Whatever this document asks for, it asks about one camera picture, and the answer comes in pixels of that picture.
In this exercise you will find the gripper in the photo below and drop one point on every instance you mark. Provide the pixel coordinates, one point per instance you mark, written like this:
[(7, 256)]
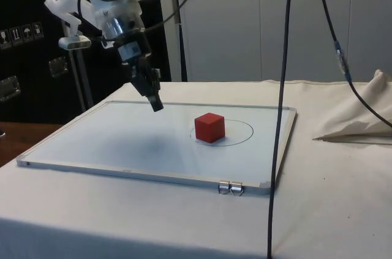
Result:
[(133, 49)]

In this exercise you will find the red cube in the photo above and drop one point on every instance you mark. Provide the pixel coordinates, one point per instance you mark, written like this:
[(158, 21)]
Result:
[(208, 127)]

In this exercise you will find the black cabinet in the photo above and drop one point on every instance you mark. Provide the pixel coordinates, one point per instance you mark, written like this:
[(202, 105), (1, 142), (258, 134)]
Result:
[(24, 72)]

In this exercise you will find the black binder clip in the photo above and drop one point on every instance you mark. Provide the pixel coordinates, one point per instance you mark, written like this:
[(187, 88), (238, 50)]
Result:
[(236, 186), (224, 186)]

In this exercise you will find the pale locker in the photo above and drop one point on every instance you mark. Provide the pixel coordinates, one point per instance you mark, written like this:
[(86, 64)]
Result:
[(367, 11)]

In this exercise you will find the flat whiteboard with silver frame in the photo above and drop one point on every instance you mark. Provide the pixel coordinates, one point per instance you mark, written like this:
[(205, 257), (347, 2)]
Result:
[(122, 148)]

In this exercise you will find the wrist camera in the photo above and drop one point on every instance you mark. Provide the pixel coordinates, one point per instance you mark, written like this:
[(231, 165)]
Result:
[(75, 41)]

